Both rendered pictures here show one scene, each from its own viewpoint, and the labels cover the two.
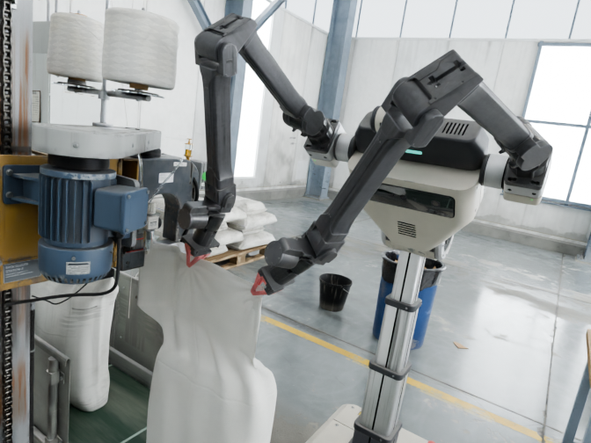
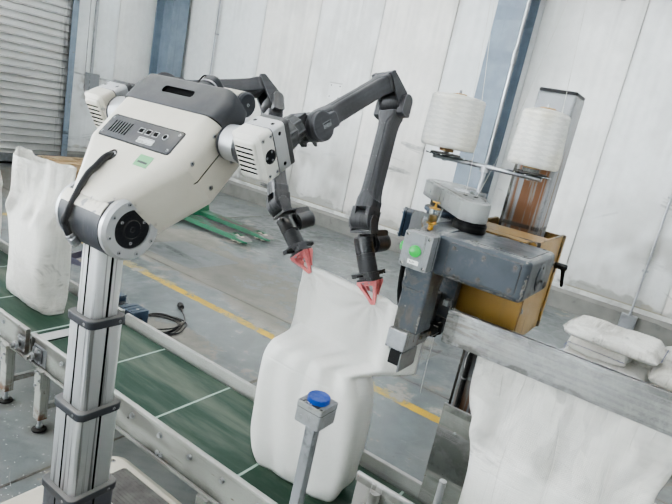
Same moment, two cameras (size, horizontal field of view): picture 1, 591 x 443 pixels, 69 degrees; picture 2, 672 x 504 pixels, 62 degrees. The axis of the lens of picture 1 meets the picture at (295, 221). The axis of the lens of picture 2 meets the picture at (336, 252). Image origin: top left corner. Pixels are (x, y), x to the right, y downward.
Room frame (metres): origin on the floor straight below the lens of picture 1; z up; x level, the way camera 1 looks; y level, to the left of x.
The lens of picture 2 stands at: (2.77, 0.17, 1.56)
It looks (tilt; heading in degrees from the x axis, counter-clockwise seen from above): 14 degrees down; 181
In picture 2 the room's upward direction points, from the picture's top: 12 degrees clockwise
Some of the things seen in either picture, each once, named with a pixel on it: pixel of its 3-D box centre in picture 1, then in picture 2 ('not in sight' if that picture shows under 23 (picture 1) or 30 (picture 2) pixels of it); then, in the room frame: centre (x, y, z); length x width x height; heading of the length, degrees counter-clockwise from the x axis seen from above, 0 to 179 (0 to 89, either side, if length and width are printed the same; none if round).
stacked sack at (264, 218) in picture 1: (247, 218); not in sight; (4.68, 0.54, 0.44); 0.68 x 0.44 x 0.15; 149
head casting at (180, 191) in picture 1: (138, 190); (475, 284); (1.38, 0.53, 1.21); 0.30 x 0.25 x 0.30; 59
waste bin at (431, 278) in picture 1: (404, 299); not in sight; (3.13, -0.93, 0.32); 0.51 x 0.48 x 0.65; 149
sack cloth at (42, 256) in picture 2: not in sight; (39, 229); (0.23, -1.28, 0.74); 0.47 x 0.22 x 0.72; 57
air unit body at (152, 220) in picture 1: (149, 228); not in sight; (1.20, 0.42, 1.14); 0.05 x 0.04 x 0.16; 149
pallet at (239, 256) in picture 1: (212, 249); not in sight; (4.52, 0.87, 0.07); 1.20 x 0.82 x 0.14; 151
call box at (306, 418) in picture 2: not in sight; (316, 410); (1.46, 0.19, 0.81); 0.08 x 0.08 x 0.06; 59
